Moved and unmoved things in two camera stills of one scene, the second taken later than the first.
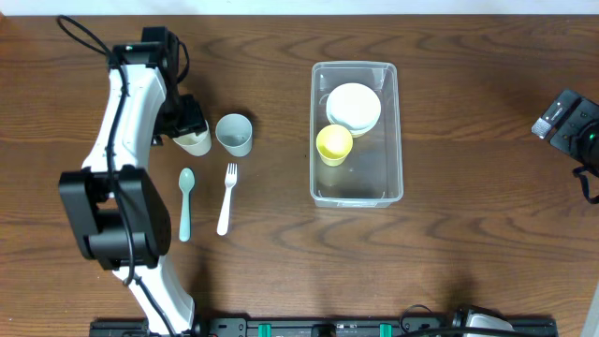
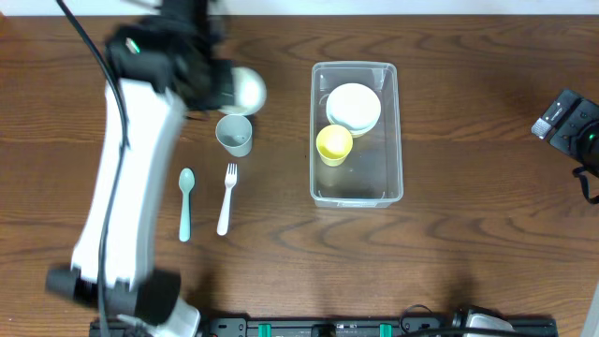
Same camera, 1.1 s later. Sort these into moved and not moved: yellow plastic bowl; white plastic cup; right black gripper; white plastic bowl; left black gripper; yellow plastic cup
Moved: left black gripper; white plastic cup
Not moved: white plastic bowl; yellow plastic bowl; yellow plastic cup; right black gripper
